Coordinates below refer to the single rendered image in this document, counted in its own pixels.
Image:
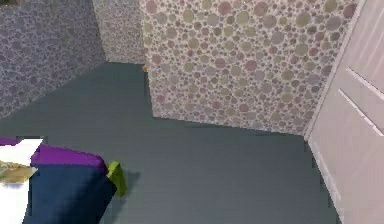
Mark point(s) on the white pillow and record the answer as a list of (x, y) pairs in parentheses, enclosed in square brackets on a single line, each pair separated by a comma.
[(20, 151)]

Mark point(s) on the small orange object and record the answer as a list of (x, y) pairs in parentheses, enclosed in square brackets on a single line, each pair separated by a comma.
[(145, 68)]

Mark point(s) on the white room door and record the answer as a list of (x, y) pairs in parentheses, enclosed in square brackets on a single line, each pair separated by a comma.
[(356, 133)]

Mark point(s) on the patterned yellow-green pillow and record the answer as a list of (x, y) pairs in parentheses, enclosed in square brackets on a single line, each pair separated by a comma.
[(15, 171)]

